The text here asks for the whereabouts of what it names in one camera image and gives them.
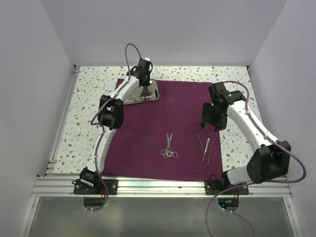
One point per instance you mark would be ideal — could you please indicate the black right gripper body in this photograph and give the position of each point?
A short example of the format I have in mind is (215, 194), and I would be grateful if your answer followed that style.
(219, 118)

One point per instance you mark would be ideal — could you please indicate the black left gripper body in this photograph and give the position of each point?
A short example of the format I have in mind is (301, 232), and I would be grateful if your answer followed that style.
(147, 80)

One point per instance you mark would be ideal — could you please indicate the stainless steel instrument tray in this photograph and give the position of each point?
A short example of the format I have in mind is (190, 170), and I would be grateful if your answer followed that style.
(137, 92)

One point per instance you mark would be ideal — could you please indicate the broad steel forceps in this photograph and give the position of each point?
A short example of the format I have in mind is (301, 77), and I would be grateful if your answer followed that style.
(206, 148)

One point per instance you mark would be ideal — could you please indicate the purple cloth wrap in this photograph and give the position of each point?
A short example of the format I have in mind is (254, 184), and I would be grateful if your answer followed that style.
(159, 139)

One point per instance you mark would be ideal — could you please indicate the steel surgical scissors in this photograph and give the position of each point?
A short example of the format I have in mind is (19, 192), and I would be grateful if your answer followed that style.
(168, 144)

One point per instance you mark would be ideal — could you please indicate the steel scalpel handle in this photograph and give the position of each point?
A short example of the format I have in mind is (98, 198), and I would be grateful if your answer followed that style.
(133, 99)

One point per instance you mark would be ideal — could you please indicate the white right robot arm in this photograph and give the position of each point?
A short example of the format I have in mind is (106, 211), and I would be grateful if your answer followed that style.
(270, 157)

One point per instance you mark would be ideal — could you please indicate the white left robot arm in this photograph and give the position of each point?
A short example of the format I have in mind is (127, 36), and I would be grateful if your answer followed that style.
(110, 118)

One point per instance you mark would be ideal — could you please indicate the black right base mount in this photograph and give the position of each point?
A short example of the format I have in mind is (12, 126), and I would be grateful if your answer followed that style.
(214, 186)

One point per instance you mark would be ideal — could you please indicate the aluminium frame rail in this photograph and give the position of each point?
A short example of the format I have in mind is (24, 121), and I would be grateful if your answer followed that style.
(123, 187)

